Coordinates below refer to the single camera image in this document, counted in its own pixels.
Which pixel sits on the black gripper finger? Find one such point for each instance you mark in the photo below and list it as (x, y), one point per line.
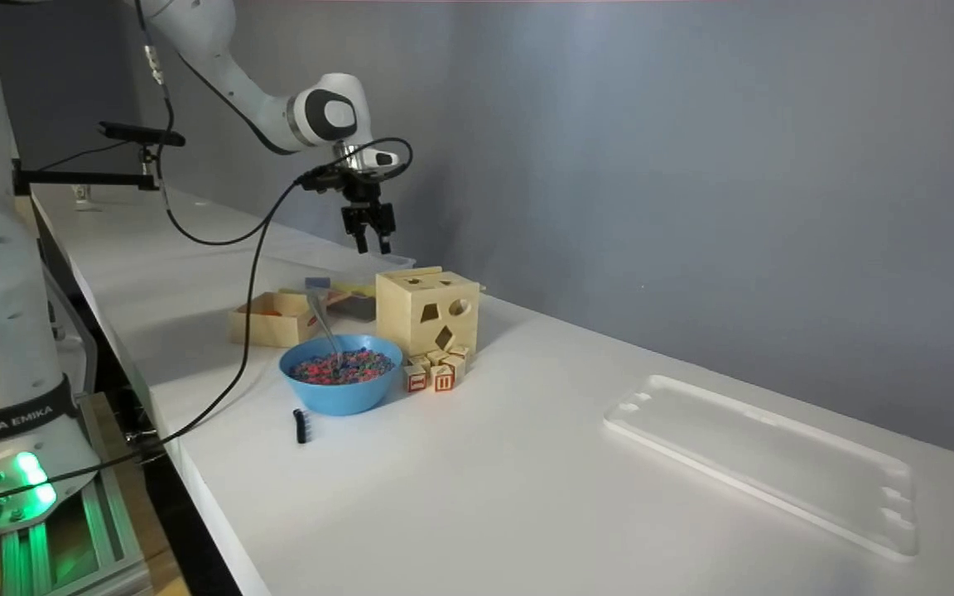
(381, 223)
(355, 229)

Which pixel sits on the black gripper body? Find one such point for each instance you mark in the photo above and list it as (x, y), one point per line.
(360, 178)

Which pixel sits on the clear plastic container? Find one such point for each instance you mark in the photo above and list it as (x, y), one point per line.
(351, 290)

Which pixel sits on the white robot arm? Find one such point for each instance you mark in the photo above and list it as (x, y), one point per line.
(327, 115)

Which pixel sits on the wooden shape sorter box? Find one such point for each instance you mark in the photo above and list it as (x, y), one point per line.
(430, 308)

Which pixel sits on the open wooden tray box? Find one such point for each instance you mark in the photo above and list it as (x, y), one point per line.
(274, 320)

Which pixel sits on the small printed wooden cube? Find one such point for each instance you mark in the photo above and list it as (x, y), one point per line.
(417, 374)

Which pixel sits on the blue bowl of beads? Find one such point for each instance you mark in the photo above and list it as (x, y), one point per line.
(343, 374)

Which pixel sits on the black marker pen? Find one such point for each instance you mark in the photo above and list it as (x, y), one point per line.
(301, 426)

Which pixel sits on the clear acrylic plate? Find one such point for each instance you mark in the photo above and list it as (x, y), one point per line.
(831, 480)

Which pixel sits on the black camera stand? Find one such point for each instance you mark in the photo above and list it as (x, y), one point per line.
(113, 138)

